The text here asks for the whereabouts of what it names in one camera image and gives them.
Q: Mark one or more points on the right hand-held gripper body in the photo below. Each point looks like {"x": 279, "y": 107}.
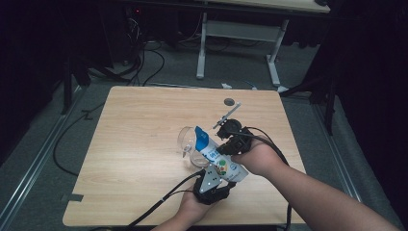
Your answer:
{"x": 239, "y": 141}

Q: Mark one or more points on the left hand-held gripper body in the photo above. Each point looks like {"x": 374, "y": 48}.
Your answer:
{"x": 210, "y": 183}

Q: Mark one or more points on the white and blue squeeze tube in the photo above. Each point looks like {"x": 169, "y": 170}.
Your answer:
{"x": 221, "y": 163}

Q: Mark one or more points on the clear glass jar with lid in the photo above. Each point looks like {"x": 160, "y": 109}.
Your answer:
{"x": 187, "y": 139}

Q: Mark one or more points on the person's right hand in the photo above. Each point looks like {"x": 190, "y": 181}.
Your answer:
{"x": 261, "y": 159}

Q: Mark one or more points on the person's left hand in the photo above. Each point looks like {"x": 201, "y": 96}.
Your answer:
{"x": 192, "y": 208}

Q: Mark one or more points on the white plug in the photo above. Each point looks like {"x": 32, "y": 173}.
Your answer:
{"x": 226, "y": 85}

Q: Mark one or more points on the black metal stand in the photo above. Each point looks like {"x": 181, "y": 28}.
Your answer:
{"x": 67, "y": 89}
{"x": 329, "y": 109}

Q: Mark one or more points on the grey tape strip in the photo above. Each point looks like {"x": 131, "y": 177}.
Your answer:
{"x": 74, "y": 197}

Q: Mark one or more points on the white metal desk frame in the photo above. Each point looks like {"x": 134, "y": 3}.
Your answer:
{"x": 240, "y": 30}

